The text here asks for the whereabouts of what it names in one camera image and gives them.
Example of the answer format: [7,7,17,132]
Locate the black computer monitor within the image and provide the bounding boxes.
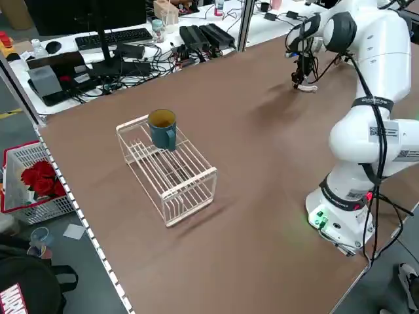
[24,0,152,79]

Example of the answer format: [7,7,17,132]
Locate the aluminium frame post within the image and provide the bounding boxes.
[236,0,256,52]
[0,54,47,128]

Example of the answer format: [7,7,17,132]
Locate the red emergency stop button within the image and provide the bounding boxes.
[0,31,14,50]

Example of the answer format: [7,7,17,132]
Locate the white card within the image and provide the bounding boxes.
[62,224,86,241]

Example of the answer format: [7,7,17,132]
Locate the large black power adapter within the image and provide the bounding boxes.
[198,23,236,50]
[179,25,211,52]

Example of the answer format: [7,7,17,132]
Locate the grey white sneaker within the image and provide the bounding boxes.
[397,262,419,302]

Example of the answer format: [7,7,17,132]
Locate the black base cable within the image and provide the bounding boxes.
[342,191,415,274]

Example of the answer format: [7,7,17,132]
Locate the glass jar with teal lid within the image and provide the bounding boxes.
[151,18,166,43]

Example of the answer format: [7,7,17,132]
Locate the tangled black cables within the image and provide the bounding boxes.
[70,41,237,105]

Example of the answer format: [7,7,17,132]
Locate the black backpack with red logo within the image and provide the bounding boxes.
[0,243,79,314]

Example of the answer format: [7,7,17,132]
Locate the teal mug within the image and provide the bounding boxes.
[147,109,179,152]

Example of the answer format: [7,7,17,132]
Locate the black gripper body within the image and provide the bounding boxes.
[296,51,318,73]

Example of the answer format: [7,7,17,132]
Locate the black white striped edge strip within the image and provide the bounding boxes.
[34,126,137,314]

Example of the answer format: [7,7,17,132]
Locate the black keyboard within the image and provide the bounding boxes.
[74,27,154,52]

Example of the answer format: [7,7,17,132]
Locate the cream wire rack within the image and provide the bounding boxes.
[115,114,219,229]

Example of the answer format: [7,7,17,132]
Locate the clear plastic cup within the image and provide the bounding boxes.
[30,226,55,250]

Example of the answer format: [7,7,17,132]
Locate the small white PVC pipe clamp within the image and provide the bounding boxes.
[294,83,319,94]

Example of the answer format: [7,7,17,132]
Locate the white desk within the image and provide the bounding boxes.
[9,0,340,116]

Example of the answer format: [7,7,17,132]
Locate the grey box device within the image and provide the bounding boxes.
[27,65,65,99]

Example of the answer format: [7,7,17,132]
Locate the white basket with red rim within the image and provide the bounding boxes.
[0,140,79,226]

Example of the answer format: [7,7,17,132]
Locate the red artificial flowers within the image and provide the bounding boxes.
[20,160,67,200]

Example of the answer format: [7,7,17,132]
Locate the brown cardboard box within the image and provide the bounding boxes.
[0,0,33,31]

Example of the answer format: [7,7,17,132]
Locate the wooden tissue box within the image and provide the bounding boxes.
[153,0,180,26]

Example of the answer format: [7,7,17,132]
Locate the clear plastic bottle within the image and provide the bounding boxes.
[31,38,47,60]

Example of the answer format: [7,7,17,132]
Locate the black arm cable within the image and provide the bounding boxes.
[343,50,389,266]

